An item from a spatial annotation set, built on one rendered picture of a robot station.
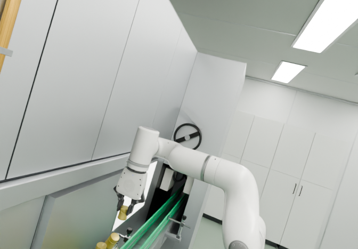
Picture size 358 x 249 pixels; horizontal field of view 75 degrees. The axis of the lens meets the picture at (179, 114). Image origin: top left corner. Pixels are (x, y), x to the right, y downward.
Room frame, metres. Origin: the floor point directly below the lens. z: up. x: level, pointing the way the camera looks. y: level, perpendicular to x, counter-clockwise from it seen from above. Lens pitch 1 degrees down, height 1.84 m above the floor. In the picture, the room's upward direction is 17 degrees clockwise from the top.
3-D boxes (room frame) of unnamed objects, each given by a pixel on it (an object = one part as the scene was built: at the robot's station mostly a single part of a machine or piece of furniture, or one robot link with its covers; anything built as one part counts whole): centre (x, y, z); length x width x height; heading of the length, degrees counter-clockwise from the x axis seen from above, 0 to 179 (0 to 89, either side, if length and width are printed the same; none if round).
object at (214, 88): (2.08, -0.26, 1.86); 0.70 x 0.37 x 0.89; 165
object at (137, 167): (0.88, 0.09, 1.59); 0.09 x 0.08 x 0.03; 75
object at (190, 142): (1.73, -0.11, 1.66); 0.21 x 0.05 x 0.21; 75
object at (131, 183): (0.88, 0.09, 1.53); 0.10 x 0.07 x 0.11; 75
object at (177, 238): (1.52, -0.21, 1.07); 0.17 x 0.05 x 0.23; 75
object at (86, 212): (1.11, 0.17, 1.32); 0.90 x 0.03 x 0.34; 165
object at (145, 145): (0.88, 0.09, 1.68); 0.09 x 0.08 x 0.13; 154
